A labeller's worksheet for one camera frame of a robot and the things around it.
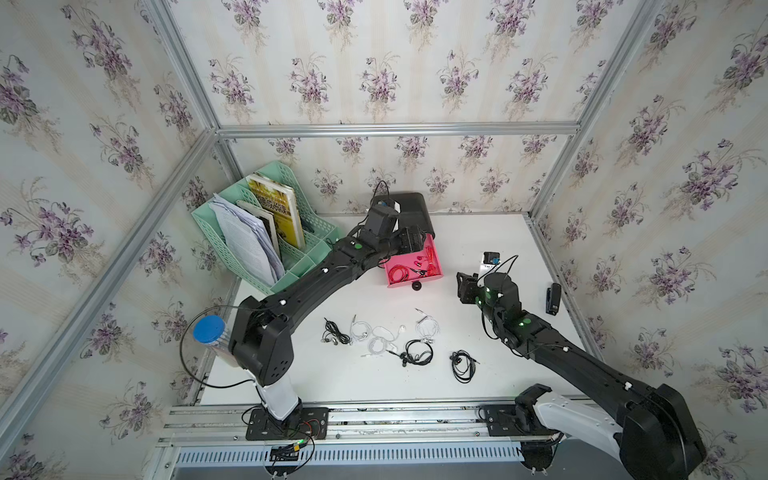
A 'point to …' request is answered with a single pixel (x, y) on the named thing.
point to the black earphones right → (463, 366)
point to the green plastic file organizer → (267, 227)
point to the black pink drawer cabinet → (414, 212)
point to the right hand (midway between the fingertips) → (468, 275)
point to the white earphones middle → (382, 340)
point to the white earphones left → (359, 330)
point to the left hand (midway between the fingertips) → (419, 239)
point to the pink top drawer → (414, 267)
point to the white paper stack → (249, 241)
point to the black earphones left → (333, 334)
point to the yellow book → (281, 202)
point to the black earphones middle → (418, 352)
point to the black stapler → (553, 298)
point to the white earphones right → (426, 327)
